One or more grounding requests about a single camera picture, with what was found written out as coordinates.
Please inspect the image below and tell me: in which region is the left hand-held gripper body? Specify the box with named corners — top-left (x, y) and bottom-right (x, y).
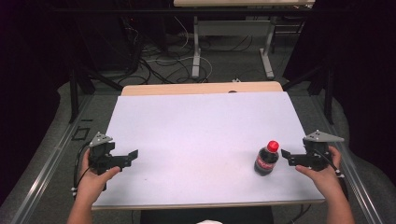
top-left (88, 131), bottom-right (126, 175)

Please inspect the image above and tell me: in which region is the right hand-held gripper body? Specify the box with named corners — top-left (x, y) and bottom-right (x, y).
top-left (302, 129), bottom-right (346, 172)

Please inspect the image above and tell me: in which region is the cola bottle with red cap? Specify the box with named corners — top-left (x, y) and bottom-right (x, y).
top-left (253, 140), bottom-right (280, 177)

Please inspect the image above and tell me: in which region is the person's right hand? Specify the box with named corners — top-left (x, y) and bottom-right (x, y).
top-left (294, 145), bottom-right (344, 200)

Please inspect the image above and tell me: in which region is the person's left hand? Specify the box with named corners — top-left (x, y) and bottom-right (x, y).
top-left (75, 148), bottom-right (121, 207)

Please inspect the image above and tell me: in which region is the black metal stand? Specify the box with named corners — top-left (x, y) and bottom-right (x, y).
top-left (281, 62), bottom-right (336, 125)
top-left (68, 59), bottom-right (125, 124)

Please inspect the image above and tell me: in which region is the white table mat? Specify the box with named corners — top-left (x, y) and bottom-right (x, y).
top-left (92, 91), bottom-right (326, 208)

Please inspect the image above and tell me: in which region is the person's dark clothing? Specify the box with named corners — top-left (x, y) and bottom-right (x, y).
top-left (139, 206), bottom-right (275, 224)

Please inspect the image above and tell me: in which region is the wooden table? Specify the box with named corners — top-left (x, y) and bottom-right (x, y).
top-left (92, 80), bottom-right (327, 211)

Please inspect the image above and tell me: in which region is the dark curtain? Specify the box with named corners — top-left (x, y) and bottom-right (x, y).
top-left (0, 0), bottom-right (74, 206)
top-left (283, 0), bottom-right (396, 188)

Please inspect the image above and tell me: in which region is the desk with white legs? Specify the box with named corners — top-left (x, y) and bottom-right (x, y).
top-left (173, 0), bottom-right (317, 80)

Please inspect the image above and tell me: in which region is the black horizontal bar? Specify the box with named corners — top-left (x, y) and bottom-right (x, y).
top-left (50, 7), bottom-right (314, 14)

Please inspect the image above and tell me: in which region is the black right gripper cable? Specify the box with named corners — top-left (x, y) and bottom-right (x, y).
top-left (313, 148), bottom-right (346, 179)

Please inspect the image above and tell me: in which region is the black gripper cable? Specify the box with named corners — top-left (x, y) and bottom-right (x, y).
top-left (313, 148), bottom-right (346, 179)
top-left (71, 142), bottom-right (92, 200)

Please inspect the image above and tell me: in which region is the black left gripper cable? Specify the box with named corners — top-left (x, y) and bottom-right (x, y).
top-left (71, 142), bottom-right (92, 200)

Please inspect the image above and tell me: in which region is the aluminium floor rail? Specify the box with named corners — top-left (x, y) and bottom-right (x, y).
top-left (8, 92), bottom-right (95, 224)
top-left (311, 92), bottom-right (386, 224)

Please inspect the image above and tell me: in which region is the bundle of black floor cables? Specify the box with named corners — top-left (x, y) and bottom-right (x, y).
top-left (120, 17), bottom-right (194, 86)

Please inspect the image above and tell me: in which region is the white floor cable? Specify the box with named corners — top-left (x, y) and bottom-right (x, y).
top-left (145, 55), bottom-right (214, 84)

